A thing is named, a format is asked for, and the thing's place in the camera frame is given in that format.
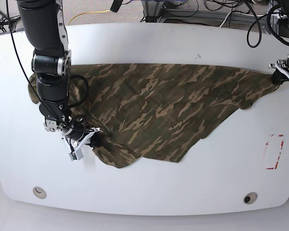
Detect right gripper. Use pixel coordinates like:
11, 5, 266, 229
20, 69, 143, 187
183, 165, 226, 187
44, 115, 105, 153

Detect camouflage T-shirt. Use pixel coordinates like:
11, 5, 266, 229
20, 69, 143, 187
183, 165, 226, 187
27, 63, 281, 169

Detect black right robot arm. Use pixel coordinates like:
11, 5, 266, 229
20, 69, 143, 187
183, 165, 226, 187
17, 0, 100, 160

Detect red tape rectangle marking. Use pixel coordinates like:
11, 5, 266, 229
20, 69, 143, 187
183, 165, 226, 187
263, 134, 285, 170

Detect black tripod legs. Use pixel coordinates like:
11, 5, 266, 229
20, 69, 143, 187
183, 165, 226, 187
0, 0, 22, 34

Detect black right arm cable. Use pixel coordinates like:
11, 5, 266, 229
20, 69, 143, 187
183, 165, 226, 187
6, 0, 102, 135

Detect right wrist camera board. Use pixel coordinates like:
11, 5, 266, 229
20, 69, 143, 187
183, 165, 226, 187
69, 150, 83, 161

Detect left table cable grommet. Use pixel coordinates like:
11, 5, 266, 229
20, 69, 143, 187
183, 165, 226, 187
33, 187, 47, 199

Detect table cable grommet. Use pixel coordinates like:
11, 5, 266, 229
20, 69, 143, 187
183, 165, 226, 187
33, 187, 47, 199
243, 192, 258, 205

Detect right table cable grommet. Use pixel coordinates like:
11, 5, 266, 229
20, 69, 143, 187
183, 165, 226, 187
243, 192, 258, 205

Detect yellow cable on floor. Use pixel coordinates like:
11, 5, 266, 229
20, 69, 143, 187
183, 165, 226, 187
67, 9, 111, 26

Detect aluminium frame stand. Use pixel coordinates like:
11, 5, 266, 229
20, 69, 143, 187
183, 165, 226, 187
141, 0, 198, 23

